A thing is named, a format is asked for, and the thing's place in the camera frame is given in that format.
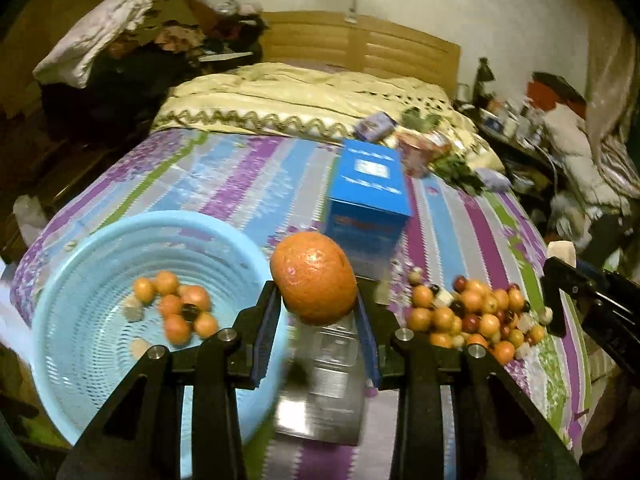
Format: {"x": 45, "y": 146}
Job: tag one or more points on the white padded jacket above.
{"x": 580, "y": 155}

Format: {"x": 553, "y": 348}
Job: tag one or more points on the pale fruit cube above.
{"x": 561, "y": 252}
{"x": 133, "y": 308}
{"x": 140, "y": 346}

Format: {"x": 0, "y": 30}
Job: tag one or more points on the cluster of small oranges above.
{"x": 170, "y": 306}

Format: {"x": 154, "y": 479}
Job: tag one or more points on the striped floral bed sheet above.
{"x": 240, "y": 180}

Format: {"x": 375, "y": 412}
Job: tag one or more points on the pile of dark clothes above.
{"x": 130, "y": 95}

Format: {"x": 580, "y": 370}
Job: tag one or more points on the rough-skinned orange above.
{"x": 312, "y": 277}

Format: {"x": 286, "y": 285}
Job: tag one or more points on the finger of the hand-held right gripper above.
{"x": 556, "y": 300}

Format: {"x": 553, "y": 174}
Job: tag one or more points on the green leafy vegetables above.
{"x": 457, "y": 170}

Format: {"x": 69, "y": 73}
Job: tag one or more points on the white plastic bag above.
{"x": 30, "y": 215}

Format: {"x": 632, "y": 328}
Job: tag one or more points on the red bag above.
{"x": 545, "y": 91}

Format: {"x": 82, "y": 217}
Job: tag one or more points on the wooden headboard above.
{"x": 400, "y": 50}

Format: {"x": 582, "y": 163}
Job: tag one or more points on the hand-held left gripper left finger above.
{"x": 270, "y": 332}

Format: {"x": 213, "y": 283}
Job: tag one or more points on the white garment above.
{"x": 95, "y": 35}

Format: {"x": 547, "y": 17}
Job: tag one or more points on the light blue perforated plastic basket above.
{"x": 90, "y": 310}

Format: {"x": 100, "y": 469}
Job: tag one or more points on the cream patterned quilt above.
{"x": 280, "y": 95}

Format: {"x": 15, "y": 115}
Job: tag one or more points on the small purple box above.
{"x": 375, "y": 126}

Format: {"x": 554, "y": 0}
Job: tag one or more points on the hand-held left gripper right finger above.
{"x": 368, "y": 347}

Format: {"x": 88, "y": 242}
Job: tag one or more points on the red snack packet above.
{"x": 420, "y": 152}

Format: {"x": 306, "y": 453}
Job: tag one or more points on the heap of mixed small fruits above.
{"x": 450, "y": 317}

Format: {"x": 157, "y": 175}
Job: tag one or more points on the black desk lamp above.
{"x": 482, "y": 72}

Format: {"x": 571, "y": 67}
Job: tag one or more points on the beige curtain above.
{"x": 612, "y": 90}

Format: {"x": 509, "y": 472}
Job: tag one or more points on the blue cardboard box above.
{"x": 370, "y": 195}

